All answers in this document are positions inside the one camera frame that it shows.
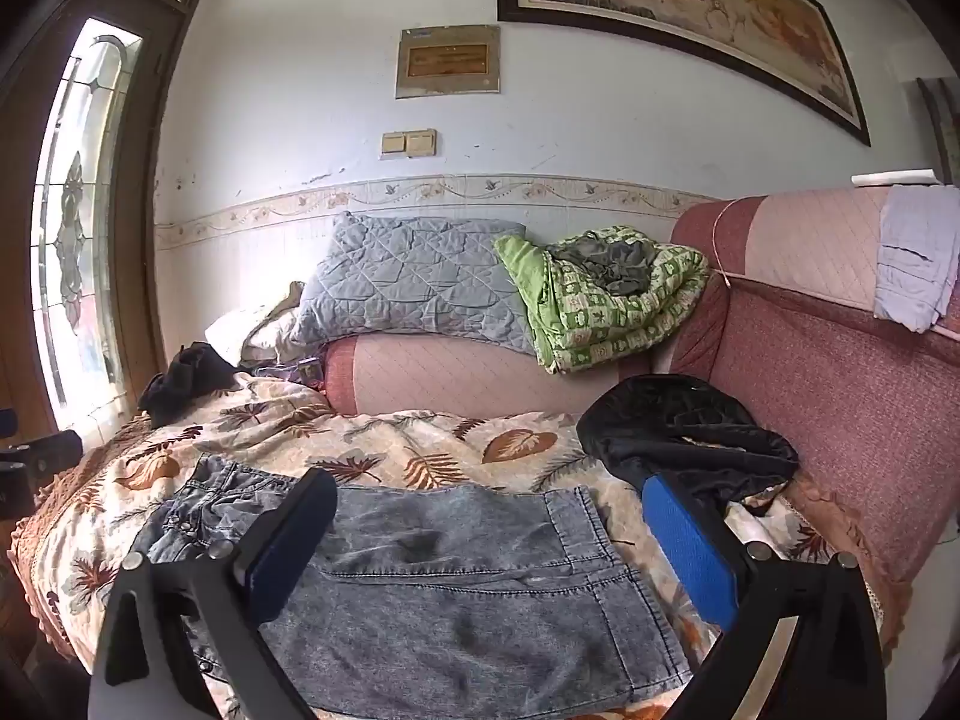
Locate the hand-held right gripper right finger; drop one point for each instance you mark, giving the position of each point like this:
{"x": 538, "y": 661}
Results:
{"x": 690, "y": 555}

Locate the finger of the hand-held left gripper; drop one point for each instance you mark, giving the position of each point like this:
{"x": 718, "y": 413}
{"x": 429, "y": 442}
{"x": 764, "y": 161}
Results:
{"x": 52, "y": 448}

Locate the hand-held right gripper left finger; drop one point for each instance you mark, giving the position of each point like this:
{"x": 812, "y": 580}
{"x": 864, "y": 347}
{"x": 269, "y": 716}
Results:
{"x": 274, "y": 570}

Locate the grey denim pants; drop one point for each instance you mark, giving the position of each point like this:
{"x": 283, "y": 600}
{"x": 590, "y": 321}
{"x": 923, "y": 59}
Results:
{"x": 450, "y": 577}

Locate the brown lace-edged cover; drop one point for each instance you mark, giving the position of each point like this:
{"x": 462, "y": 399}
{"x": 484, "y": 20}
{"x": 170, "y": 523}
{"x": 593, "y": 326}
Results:
{"x": 67, "y": 487}

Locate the black shiny garment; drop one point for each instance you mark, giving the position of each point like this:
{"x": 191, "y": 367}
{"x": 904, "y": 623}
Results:
{"x": 675, "y": 420}

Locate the black crumpled cloth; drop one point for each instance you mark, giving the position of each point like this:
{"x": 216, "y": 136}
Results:
{"x": 184, "y": 382}

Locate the leaf printed blanket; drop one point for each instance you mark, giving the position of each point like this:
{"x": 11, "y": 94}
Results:
{"x": 420, "y": 439}

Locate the purple item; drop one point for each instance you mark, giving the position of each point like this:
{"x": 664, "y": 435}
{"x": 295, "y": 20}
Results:
{"x": 304, "y": 371}

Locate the pink headboard cushion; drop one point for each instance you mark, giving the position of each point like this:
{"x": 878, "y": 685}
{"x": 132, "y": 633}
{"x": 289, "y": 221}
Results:
{"x": 810, "y": 390}

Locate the white pillow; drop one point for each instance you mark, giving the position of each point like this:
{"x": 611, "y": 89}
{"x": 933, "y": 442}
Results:
{"x": 247, "y": 334}

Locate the wooden stained glass door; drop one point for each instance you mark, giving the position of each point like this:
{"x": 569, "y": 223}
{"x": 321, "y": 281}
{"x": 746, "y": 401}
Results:
{"x": 82, "y": 202}

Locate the green printed blanket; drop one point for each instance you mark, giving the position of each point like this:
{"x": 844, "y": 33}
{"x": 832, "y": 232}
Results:
{"x": 600, "y": 322}

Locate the grey-green crumpled cloth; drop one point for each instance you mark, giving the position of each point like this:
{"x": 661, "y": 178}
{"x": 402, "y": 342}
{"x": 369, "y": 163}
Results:
{"x": 607, "y": 259}

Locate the grey quilted pillow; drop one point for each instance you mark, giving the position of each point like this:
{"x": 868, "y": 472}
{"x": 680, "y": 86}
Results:
{"x": 405, "y": 277}

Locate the lavender cloth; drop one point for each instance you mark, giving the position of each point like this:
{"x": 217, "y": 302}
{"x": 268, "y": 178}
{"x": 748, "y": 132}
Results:
{"x": 915, "y": 255}

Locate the white flat item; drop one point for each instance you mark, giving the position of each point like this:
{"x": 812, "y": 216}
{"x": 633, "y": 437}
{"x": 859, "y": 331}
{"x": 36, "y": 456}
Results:
{"x": 892, "y": 178}

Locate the beige light switch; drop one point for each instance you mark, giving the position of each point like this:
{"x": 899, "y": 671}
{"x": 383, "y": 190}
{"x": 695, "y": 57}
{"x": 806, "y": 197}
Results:
{"x": 409, "y": 142}

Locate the framed wall plaque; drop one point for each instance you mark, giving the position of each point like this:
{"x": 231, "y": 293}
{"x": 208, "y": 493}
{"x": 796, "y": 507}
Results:
{"x": 448, "y": 60}

